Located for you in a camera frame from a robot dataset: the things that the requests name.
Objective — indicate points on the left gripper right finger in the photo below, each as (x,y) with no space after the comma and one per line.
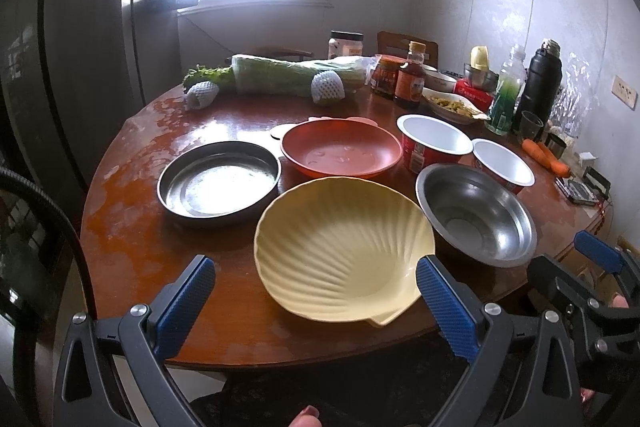
(479,337)

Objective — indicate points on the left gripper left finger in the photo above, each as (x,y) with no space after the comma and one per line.
(151,334)

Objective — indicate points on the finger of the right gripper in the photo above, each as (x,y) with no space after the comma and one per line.
(552,279)
(600,251)

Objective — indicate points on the steel mixing bowl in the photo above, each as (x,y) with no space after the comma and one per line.
(476,215)

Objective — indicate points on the red white paper bowl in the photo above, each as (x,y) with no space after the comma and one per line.
(502,165)
(427,140)

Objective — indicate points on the yellow shell-shaped plate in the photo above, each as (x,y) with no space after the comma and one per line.
(340,250)

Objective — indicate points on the round steel pan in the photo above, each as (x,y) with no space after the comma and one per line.
(219,184)

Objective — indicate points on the pink animal-ear plate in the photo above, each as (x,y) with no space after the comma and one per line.
(351,146)

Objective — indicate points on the person's hand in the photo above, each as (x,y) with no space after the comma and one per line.
(308,417)

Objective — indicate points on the carrot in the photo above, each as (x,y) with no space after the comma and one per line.
(559,168)
(533,150)

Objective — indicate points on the small steel cup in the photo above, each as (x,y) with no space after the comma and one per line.
(555,144)

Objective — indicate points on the small glass cup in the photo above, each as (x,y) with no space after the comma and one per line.
(530,126)

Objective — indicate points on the clear plastic bag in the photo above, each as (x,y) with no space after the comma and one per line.
(575,98)

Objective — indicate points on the green liquid plastic bottle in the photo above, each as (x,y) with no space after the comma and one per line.
(511,79)

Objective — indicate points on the black thermos flask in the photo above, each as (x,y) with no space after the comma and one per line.
(542,83)

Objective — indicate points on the red box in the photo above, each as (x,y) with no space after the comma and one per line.
(482,100)

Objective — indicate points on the white dish with food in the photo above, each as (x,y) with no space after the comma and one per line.
(452,107)

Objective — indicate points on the small steel bowl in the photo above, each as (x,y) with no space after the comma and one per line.
(483,80)

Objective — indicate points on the white ceramic bowl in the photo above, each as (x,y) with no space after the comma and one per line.
(438,81)

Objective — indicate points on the yellow lemon squeezer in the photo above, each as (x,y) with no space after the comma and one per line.
(479,58)

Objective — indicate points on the foam-netted fruit left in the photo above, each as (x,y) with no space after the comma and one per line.
(201,95)

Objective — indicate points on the foam-netted fruit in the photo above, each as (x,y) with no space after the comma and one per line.
(201,95)
(327,88)

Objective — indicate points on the brown sauce bottle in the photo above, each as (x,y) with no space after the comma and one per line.
(410,77)

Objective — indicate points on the red chili sauce jar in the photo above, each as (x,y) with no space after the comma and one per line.
(384,76)

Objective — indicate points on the green leafy lettuce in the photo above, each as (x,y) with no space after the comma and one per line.
(222,77)

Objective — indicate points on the grey refrigerator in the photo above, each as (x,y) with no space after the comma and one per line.
(72,72)

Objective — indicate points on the wrapped napa cabbage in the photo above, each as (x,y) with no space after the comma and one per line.
(263,75)

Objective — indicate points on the wooden chair back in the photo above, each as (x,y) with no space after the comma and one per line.
(392,43)

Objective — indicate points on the foam-netted fruit right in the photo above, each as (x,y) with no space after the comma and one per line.
(327,88)

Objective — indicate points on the wooden armchair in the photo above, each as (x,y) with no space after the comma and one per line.
(281,53)

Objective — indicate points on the clear jar black lid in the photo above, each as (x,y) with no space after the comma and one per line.
(345,43)

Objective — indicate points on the wall power socket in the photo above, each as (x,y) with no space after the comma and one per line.
(626,94)

